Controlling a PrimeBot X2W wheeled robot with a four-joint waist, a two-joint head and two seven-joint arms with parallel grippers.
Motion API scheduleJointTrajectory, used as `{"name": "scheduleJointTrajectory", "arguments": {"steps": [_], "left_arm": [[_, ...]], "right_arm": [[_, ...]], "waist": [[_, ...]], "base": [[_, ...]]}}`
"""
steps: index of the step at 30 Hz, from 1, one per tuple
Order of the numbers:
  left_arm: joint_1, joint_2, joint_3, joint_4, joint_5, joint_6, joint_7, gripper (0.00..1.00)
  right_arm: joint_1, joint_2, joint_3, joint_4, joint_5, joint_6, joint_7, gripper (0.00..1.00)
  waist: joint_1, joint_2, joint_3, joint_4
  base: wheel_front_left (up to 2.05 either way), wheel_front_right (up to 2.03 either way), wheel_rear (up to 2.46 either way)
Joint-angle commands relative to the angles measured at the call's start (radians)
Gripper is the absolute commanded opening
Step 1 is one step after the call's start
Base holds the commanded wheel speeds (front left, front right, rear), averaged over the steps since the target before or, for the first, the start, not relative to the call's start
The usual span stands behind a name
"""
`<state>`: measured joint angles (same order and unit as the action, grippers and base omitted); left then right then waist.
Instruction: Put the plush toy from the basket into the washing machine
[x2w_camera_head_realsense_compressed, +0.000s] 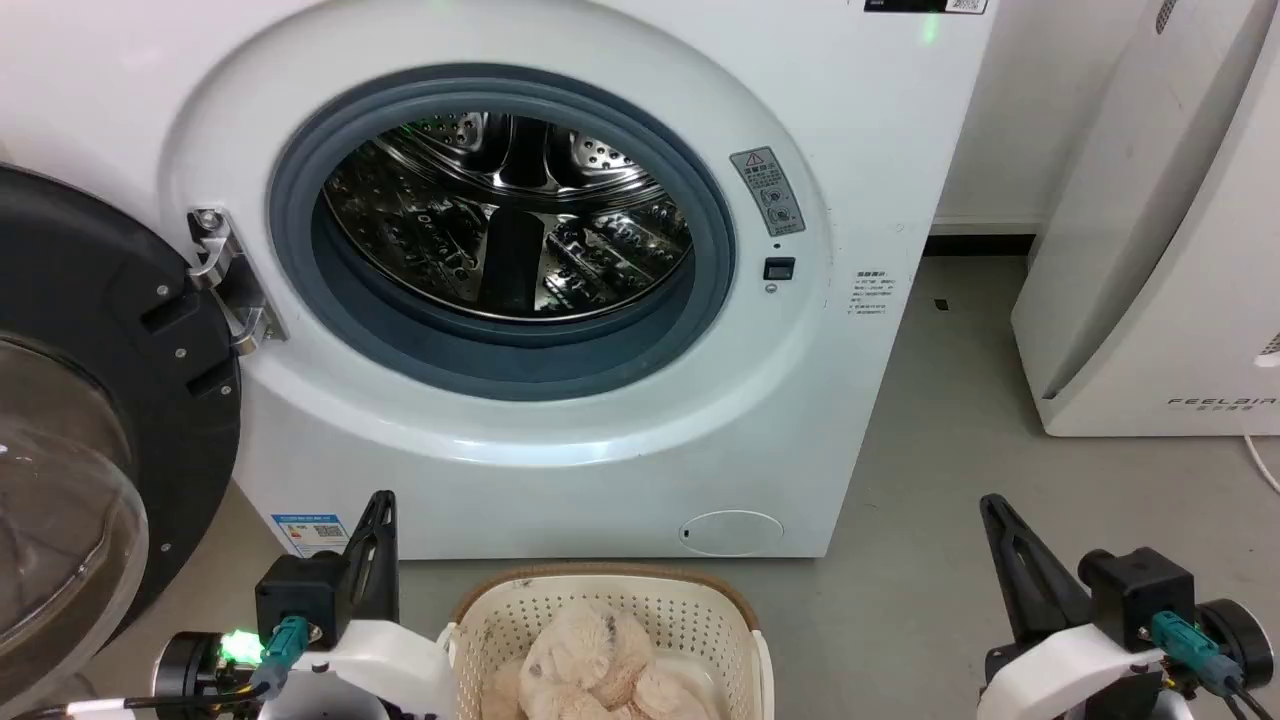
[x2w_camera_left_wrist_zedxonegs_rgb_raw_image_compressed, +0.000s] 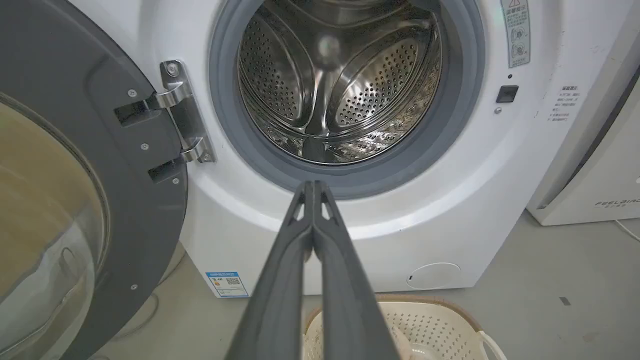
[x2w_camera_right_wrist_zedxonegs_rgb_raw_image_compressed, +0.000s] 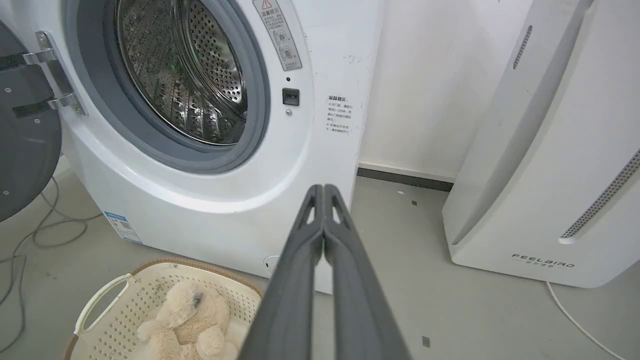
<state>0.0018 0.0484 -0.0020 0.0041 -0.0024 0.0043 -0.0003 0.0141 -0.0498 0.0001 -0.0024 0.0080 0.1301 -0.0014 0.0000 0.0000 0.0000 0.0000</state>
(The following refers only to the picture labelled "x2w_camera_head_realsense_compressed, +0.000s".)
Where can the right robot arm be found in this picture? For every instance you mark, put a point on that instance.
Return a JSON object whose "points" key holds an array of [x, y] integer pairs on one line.
{"points": [[1240, 640]]}

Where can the white front-load washing machine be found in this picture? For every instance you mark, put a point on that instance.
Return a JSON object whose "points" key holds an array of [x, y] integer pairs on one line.
{"points": [[560, 480]]}

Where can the cream plush teddy bear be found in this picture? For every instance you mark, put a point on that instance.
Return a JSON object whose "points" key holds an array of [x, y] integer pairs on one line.
{"points": [[590, 665]]}

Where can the grey rubber door gasket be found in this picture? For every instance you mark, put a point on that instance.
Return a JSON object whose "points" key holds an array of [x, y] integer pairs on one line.
{"points": [[300, 250]]}

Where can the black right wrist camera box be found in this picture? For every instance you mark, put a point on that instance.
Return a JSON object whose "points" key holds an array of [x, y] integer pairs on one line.
{"points": [[1140, 595]]}

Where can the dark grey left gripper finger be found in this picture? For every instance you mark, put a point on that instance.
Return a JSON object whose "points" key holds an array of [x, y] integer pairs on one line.
{"points": [[388, 550], [364, 575]]}

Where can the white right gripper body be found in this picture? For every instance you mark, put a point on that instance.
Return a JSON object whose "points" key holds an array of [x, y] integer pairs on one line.
{"points": [[1075, 675]]}

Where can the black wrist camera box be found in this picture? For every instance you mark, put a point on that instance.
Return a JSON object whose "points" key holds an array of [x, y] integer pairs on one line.
{"points": [[1140, 595], [300, 595]]}

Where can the cream perforated laundry basket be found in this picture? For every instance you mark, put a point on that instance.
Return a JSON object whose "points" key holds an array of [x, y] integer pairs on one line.
{"points": [[690, 610]]}

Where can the stainless steel washing machine drum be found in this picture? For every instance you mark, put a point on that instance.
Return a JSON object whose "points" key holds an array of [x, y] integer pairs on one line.
{"points": [[600, 240]]}

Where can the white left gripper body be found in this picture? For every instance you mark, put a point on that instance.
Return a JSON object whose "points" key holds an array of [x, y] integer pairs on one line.
{"points": [[385, 660]]}

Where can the black door latch socket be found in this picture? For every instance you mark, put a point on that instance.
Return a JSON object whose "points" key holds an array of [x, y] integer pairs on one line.
{"points": [[779, 268]]}

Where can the small printed text label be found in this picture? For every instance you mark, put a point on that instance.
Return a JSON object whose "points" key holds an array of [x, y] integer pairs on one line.
{"points": [[872, 293]]}

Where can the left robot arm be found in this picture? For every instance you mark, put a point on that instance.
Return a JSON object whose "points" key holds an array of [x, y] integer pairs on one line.
{"points": [[190, 668]]}

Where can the white air purifier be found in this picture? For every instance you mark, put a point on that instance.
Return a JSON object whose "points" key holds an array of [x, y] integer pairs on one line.
{"points": [[1160, 260]]}

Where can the silver metal door hinge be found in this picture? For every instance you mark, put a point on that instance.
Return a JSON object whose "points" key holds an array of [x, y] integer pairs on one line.
{"points": [[228, 275]]}

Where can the grey warning sticker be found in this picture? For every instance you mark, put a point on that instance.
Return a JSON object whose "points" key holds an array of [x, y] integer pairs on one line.
{"points": [[768, 190]]}

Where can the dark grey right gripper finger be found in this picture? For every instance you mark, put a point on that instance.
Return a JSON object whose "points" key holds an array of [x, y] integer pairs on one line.
{"points": [[1030, 570]]}

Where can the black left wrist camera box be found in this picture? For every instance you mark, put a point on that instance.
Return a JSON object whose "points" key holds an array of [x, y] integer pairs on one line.
{"points": [[300, 595]]}

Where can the blue energy label sticker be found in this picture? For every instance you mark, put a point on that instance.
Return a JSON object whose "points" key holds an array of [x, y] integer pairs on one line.
{"points": [[312, 533]]}

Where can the black round washer door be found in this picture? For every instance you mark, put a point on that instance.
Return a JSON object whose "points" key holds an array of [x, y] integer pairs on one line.
{"points": [[90, 330]]}

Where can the oval drain filter cover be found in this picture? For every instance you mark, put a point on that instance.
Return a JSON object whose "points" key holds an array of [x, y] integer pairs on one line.
{"points": [[731, 532]]}

